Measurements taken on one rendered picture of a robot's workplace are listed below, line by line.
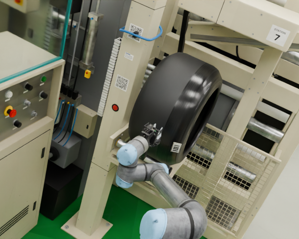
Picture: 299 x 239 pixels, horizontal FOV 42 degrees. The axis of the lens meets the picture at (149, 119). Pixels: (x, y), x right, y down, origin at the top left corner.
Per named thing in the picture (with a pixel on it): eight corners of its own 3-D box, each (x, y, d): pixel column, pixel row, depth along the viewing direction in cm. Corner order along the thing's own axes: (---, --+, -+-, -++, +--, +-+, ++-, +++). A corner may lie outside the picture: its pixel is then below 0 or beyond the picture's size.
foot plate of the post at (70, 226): (60, 228, 270) (60, 226, 269) (82, 206, 292) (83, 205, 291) (92, 249, 263) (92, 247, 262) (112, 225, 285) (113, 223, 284)
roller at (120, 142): (116, 138, 216) (119, 137, 220) (113, 145, 217) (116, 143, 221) (171, 169, 207) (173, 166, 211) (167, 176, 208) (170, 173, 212)
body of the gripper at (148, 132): (163, 129, 173) (152, 138, 162) (156, 144, 176) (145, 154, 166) (148, 121, 175) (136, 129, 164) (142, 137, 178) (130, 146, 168)
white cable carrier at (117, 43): (96, 114, 226) (114, 39, 201) (101, 111, 230) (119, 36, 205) (103, 117, 225) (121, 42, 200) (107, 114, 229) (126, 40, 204)
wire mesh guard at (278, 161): (125, 174, 289) (150, 95, 252) (126, 173, 290) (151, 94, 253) (235, 238, 265) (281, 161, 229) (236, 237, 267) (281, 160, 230)
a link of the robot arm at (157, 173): (226, 216, 128) (163, 155, 170) (197, 219, 123) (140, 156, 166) (218, 246, 131) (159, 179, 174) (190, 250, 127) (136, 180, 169)
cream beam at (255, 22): (175, 6, 205) (184, -22, 198) (192, 0, 226) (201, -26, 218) (285, 53, 190) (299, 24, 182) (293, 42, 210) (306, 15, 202)
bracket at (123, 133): (105, 150, 217) (109, 136, 212) (138, 123, 249) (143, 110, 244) (110, 153, 216) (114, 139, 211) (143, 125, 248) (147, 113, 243)
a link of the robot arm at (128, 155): (113, 163, 155) (116, 144, 152) (126, 153, 165) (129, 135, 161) (130, 171, 153) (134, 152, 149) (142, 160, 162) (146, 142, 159)
